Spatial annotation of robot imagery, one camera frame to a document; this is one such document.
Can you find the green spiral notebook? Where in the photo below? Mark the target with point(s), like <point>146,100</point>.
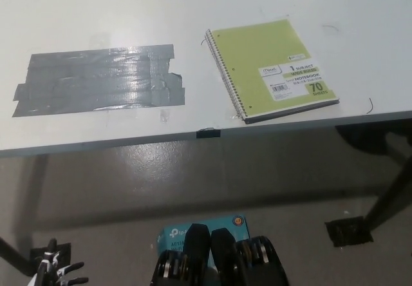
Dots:
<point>257,51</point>

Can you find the black table leg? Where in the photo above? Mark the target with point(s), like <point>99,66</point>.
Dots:
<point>13,253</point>
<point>389,189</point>

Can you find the purple spiral notebook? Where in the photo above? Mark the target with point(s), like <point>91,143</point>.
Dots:
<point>291,112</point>

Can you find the dark table underframe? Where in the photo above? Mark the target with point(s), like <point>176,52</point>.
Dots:
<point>360,138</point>

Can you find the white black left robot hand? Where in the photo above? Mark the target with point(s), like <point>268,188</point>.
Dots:
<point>45,274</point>

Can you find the small black tape piece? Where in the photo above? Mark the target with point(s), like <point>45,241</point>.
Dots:
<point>208,134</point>

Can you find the teal router box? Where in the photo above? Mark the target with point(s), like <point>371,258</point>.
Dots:
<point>175,234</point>

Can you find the gray duct tape patch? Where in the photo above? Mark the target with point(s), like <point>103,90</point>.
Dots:
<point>99,80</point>

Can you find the small clear tape piece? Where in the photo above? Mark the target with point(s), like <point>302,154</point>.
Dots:
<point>165,116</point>

